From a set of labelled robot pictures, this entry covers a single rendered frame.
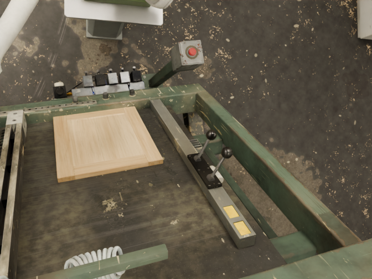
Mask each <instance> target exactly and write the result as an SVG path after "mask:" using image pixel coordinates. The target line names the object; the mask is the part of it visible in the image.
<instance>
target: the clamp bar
mask: <svg viewBox="0 0 372 279"><path fill-rule="evenodd" d="M26 131H27V123H26V119H25V115H24V111H23V110H19V111H10V112H8V115H7V121H6V130H5V133H4V140H3V146H2V152H1V158H0V276H3V275H4V276H6V277H7V278H8V279H16V275H17V258H18V243H19V226H20V210H21V201H22V185H23V169H24V157H23V153H22V152H23V147H24V148H25V138H26Z"/></svg>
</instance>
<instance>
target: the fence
mask: <svg viewBox="0 0 372 279"><path fill-rule="evenodd" d="M150 106H151V109H152V111H153V113H154V114H155V116H156V118H157V119H158V121H159V122H160V124H161V125H162V127H163V129H164V130H165V132H166V134H167V135H168V137H169V138H170V140H171V141H172V143H173V144H174V146H175V148H176V149H177V151H178V153H179V154H180V156H181V158H182V159H183V161H184V163H185V164H186V165H187V167H188V169H189V170H190V172H191V174H192V175H193V177H194V178H195V180H196V181H197V183H198V185H199V186H200V188H201V190H202V191H203V193H204V194H205V196H206V198H207V199H208V201H209V203H210V204H211V206H212V207H213V209H214V210H215V212H216V214H217V215H218V217H219V219H220V220H221V222H222V223H223V225H224V226H225V228H226V230H227V231H228V233H229V235H230V236H231V238H232V239H233V241H234V243H235V244H236V246H237V248H238V249H242V248H245V247H248V246H252V245H254V244H255V239H256V234H255V232H254V231H253V229H252V228H251V226H250V225H249V224H248V222H247V221H246V220H245V218H244V217H243V215H242V214H241V213H240V211H239V210H238V208H237V207H236V205H235V204H234V203H233V201H232V200H231V199H230V197H229V196H228V194H227V193H226V191H225V190H224V188H223V187H218V188H213V189H208V188H207V187H206V185H205V184H204V182H203V181H202V179H201V177H200V176H199V174H198V173H197V172H196V170H195V169H194V167H193V165H192V164H191V162H190V161H189V159H188V158H187V155H189V154H195V153H198V152H197V150H196V149H195V148H194V146H193V145H192V144H191V142H190V140H188V138H187V136H186V135H185V134H184V132H183V131H182V129H181V128H180V127H179V125H178V124H177V123H176V121H175V119H174V118H173V117H172V115H171V114H170V113H169V111H168V110H167V108H166V107H165V106H164V104H163V102H162V101H161V100H160V99H157V100H150ZM231 205H232V206H233V208H234V209H235V210H236V212H237V213H238V215H239V216H238V217H235V218H229V216H228V214H227V213H226V211H225V210H224V208H223V207H226V206H231ZM240 221H243V222H244V223H245V225H246V226H247V228H248V229H249V230H250V232H251V233H250V234H246V235H242V236H241V234H240V233H239V231H238V230H237V228H236V227H235V225H234V223H237V222H240Z"/></svg>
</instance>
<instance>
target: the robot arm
mask: <svg viewBox="0 0 372 279"><path fill-rule="evenodd" d="M145 1H146V2H147V3H149V4H150V5H151V6H152V7H155V8H159V9H166V8H167V7H168V6H169V5H170V4H171V2H172V1H173V0H145ZM38 2H39V0H11V1H10V3H9V5H8V6H7V8H6V10H5V11H4V13H3V15H2V16H1V18H0V73H1V72H2V68H1V61H2V58H3V57H4V55H5V53H6V52H7V50H8V49H9V47H10V46H11V45H12V43H13V42H14V40H15V38H16V37H17V35H18V34H19V32H20V30H21V29H22V28H23V26H24V24H25V23H26V21H27V19H28V18H29V16H30V14H31V13H32V11H33V9H34V8H35V6H36V5H37V3H38Z"/></svg>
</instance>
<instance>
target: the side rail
mask: <svg viewBox="0 0 372 279"><path fill-rule="evenodd" d="M196 113H197V114H198V115H199V116H200V117H201V118H202V120H203V121H204V122H205V123H206V124H207V125H208V126H209V128H210V129H212V130H215V131H216V132H217V133H218V135H219V136H220V137H221V138H222V139H223V144H224V145H225V146H226V147H230V148H231V149H232V151H233V154H232V155H233V156H234V157H235V158H236V159H237V160H238V161H239V163H240V164H241V165H242V166H243V167H244V168H245V169H246V171H247V172H248V173H249V174H250V175H251V176H252V177H253V179H254V180H255V181H256V183H257V184H258V185H259V186H260V187H261V188H262V189H263V191H264V192H265V193H266V194H267V195H268V196H269V197H270V199H271V200H272V201H273V202H274V203H275V204H276V206H277V207H278V208H279V209H280V211H282V212H283V214H284V215H285V216H286V218H287V219H288V220H289V221H290V222H291V223H292V224H293V226H294V227H295V228H296V229H297V230H298V231H303V232H304V233H305V234H306V235H307V236H308V237H309V238H310V240H311V241H312V242H313V243H314V244H315V245H316V247H317V251H316V252H317V254H322V253H325V252H328V251H332V250H335V249H338V248H341V247H345V246H348V245H351V244H355V243H357V242H361V240H360V239H359V238H358V237H357V236H356V235H355V234H354V233H353V232H352V231H351V230H350V229H349V228H348V227H347V226H346V225H345V224H344V223H343V222H342V221H341V220H340V219H339V218H338V217H337V216H335V215H334V214H333V213H332V212H331V211H330V210H329V209H328V208H327V207H326V206H325V205H324V204H323V203H322V202H321V201H320V200H319V199H318V198H317V197H316V196H315V195H314V194H313V193H312V192H311V191H310V190H309V189H308V188H307V187H306V186H305V185H303V184H302V183H301V182H300V181H299V180H298V179H297V178H296V177H295V176H294V175H293V174H292V173H291V172H290V171H289V170H288V169H287V168H286V167H285V166H284V165H283V164H282V163H281V162H280V161H279V160H278V159H277V158H276V157H275V156H274V155H272V154H271V153H270V152H269V151H268V150H267V149H266V148H265V147H264V146H263V145H262V144H261V143H260V142H259V141H258V140H257V139H256V138H255V137H254V136H253V135H252V134H251V133H250V132H249V131H248V130H247V129H246V128H245V127H244V126H243V125H241V124H240V123H239V122H238V121H237V120H236V119H235V118H234V117H233V116H232V115H231V114H230V113H229V112H228V111H227V110H226V109H224V108H223V107H222V105H221V104H219V103H218V102H217V101H216V99H214V98H213V97H212V96H211V94H209V93H208V92H207V91H206V92H197V101H196Z"/></svg>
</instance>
